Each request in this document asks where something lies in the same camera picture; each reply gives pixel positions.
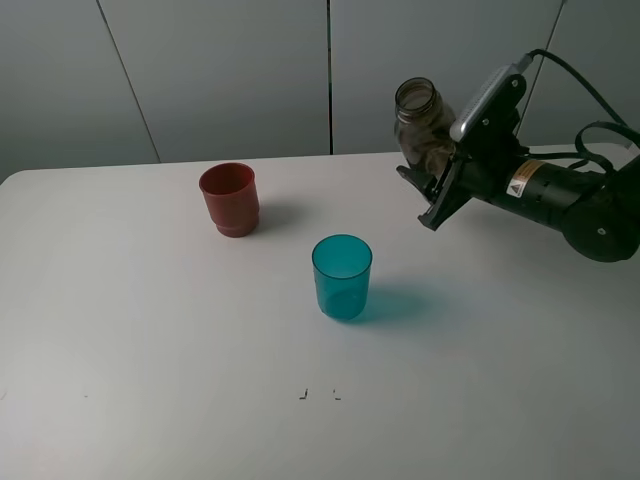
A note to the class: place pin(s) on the teal translucent plastic cup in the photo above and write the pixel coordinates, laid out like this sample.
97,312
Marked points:
341,268

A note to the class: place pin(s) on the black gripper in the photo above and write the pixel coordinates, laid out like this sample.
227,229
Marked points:
478,169

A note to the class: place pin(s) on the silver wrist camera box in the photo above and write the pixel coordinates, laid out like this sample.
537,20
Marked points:
496,98

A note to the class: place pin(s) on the red plastic cup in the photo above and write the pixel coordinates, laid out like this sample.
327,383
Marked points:
230,194

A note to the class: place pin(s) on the brown translucent water bottle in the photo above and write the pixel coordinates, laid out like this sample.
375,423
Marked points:
423,122

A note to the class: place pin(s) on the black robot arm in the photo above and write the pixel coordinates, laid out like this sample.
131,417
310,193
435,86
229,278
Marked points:
581,195

